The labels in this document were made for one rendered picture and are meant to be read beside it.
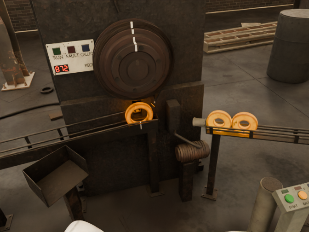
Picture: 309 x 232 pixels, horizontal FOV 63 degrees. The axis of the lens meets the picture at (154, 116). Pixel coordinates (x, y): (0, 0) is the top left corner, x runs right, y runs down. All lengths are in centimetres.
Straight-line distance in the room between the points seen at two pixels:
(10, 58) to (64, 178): 295
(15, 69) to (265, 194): 371
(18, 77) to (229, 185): 338
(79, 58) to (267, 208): 139
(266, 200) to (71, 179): 111
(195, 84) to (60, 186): 106
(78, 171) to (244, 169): 146
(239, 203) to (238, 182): 21
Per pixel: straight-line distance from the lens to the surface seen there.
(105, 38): 140
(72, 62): 158
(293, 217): 155
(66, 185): 150
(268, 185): 160
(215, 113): 164
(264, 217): 174
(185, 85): 174
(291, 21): 381
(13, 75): 433
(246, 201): 217
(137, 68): 137
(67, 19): 153
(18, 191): 250
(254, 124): 165
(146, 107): 161
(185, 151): 171
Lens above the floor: 165
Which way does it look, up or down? 33 degrees down
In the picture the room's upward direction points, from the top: 3 degrees counter-clockwise
